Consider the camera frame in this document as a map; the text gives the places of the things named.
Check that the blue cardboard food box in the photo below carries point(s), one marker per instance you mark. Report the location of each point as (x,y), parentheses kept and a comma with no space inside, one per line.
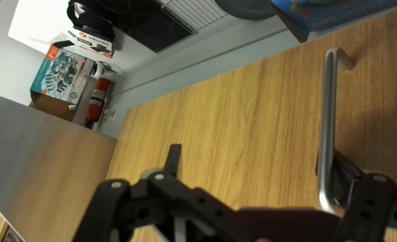
(340,11)

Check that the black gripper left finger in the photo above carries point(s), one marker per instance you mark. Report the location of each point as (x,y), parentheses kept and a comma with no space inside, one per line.
(161,202)

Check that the white ribbed mat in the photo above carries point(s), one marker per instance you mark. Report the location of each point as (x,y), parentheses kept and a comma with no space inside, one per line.
(192,11)

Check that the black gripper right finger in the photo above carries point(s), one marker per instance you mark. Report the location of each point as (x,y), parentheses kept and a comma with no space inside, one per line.
(377,210)

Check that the black cooking pot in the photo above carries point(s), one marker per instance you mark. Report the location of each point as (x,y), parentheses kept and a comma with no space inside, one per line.
(90,18)

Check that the red fire extinguisher by counter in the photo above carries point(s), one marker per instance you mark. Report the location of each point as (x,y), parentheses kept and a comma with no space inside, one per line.
(98,101)

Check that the dark round plate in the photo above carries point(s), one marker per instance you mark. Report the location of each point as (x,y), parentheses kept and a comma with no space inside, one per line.
(246,8)

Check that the narrow wooden cabinet door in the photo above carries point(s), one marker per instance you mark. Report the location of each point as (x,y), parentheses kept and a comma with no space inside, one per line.
(251,121)

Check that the teal printed cardboard box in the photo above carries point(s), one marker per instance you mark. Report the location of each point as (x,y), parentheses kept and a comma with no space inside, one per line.
(60,75)

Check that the black glass cooktop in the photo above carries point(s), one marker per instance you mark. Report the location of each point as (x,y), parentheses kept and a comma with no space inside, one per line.
(157,27)

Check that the white black printed box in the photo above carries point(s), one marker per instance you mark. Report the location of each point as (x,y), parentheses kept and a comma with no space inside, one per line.
(87,45)

